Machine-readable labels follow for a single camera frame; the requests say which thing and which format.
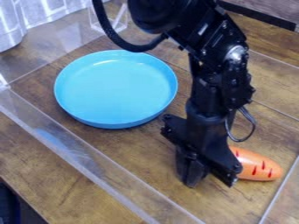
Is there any black braided cable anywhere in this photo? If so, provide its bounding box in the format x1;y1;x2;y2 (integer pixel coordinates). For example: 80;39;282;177
91;0;170;53

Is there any blue round tray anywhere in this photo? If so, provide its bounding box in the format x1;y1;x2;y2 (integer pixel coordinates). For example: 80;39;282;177
54;50;178;129

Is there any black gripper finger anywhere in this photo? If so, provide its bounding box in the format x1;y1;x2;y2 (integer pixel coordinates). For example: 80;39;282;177
175;147;210;188

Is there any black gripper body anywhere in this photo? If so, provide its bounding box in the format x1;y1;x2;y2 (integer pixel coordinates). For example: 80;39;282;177
162;101;243;187

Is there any clear acrylic enclosure wall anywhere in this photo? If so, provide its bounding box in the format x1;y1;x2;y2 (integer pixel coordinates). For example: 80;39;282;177
0;73;299;224

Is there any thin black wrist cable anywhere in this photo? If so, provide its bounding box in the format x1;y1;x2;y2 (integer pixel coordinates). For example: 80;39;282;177
225;106;258;144

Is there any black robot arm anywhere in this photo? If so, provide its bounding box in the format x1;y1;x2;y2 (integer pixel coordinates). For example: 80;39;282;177
128;0;255;187

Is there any orange toy carrot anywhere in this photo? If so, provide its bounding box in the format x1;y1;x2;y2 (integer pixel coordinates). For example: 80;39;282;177
230;146;283;181

